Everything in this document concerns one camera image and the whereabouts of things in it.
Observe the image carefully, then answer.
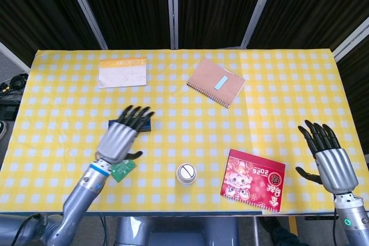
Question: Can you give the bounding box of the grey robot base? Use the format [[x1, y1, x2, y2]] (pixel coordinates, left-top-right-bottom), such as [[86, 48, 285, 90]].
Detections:
[[115, 216, 240, 246]]

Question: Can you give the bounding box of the white notepad with orange header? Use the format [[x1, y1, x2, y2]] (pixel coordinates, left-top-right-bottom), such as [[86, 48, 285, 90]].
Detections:
[[97, 57, 148, 89]]

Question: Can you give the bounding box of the paper cup with line mark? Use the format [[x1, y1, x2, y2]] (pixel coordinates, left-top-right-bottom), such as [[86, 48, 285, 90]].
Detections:
[[176, 163, 198, 185]]

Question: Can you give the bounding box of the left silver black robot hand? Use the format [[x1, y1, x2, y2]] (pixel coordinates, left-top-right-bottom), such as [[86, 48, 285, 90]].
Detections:
[[96, 105, 156, 165]]

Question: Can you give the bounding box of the yellow white checked tablecloth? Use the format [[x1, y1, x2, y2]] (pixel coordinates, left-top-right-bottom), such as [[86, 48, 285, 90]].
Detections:
[[0, 48, 369, 215]]

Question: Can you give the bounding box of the thin dark hanging cable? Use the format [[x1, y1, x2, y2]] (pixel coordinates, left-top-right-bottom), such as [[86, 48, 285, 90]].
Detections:
[[99, 216, 108, 237]]

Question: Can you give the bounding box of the brown spiral notebook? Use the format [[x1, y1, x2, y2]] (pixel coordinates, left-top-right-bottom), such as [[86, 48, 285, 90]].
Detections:
[[186, 58, 246, 109]]

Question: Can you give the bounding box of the black floor box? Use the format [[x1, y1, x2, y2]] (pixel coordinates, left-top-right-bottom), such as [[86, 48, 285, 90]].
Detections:
[[0, 103, 20, 120]]

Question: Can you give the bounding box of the dark blue long box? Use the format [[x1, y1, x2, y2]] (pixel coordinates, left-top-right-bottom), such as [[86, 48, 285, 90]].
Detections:
[[108, 118, 153, 133]]

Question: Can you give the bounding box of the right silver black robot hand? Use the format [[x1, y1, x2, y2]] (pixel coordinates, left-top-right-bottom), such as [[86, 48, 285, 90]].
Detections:
[[295, 119, 359, 195]]

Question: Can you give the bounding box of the green foil packet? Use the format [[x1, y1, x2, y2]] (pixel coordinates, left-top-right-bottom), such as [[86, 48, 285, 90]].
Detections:
[[111, 159, 137, 184]]

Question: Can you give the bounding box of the black cable bundle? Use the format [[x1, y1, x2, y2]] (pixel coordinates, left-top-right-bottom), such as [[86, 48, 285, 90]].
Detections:
[[0, 73, 29, 94]]

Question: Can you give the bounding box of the red cartoon spiral calendar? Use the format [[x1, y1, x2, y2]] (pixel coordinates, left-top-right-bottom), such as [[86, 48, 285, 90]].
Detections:
[[220, 149, 286, 212]]

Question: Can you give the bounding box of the white metal frame post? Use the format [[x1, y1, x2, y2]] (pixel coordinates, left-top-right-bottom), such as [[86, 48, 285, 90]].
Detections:
[[0, 40, 31, 74], [166, 0, 179, 50], [333, 22, 369, 62], [62, 0, 109, 50], [240, 0, 282, 49]]

